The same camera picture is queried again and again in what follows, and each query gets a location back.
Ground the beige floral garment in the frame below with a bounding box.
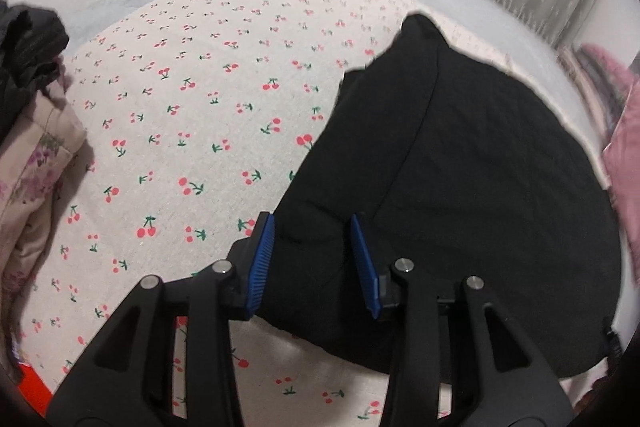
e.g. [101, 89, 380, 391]
[1, 60, 87, 384]

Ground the cherry print sheet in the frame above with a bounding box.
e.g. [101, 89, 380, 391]
[8, 0, 616, 423]

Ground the pink velvet pillow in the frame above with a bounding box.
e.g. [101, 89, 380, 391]
[603, 55, 640, 284]

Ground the folded striped bedding stack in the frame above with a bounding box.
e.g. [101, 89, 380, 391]
[558, 43, 639, 146]

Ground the black long coat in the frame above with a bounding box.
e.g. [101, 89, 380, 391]
[258, 14, 622, 378]

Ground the black clothes pile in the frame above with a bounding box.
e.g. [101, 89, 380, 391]
[1, 0, 70, 141]

